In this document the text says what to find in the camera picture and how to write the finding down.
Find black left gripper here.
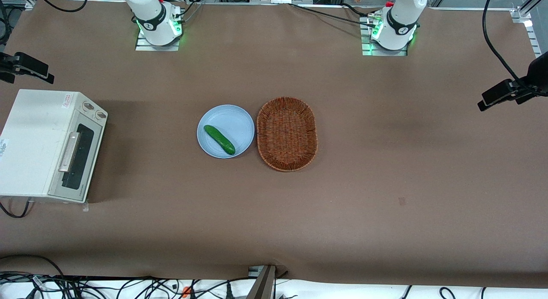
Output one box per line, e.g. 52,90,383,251
477,51,548,112

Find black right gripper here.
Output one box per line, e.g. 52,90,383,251
0,52,55,84

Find toaster oven door with handle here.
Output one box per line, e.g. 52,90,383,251
47,109,107,203

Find white toaster oven body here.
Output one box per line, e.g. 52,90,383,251
0,89,109,204

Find brown table cover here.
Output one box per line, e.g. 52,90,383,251
0,0,548,289

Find green cucumber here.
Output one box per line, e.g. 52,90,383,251
203,125,236,156

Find light blue plate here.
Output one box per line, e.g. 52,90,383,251
197,104,256,159

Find brown wicker basket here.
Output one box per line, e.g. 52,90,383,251
256,96,319,173

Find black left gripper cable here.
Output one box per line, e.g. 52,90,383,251
482,0,541,95

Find aluminium frame bracket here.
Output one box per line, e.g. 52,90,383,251
509,0,548,58

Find aluminium arm base plate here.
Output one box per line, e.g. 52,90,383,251
360,15,408,57
135,30,182,52

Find black oven power cord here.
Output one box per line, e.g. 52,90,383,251
0,197,34,219

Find thick black cable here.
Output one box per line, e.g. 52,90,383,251
342,3,374,17

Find black floor cable arc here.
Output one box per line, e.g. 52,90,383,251
0,254,66,278

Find thin black cable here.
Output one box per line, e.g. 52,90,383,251
286,3,378,29

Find tangled black floor cables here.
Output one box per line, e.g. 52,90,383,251
0,271,240,299

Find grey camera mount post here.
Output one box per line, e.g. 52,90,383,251
247,265,277,299

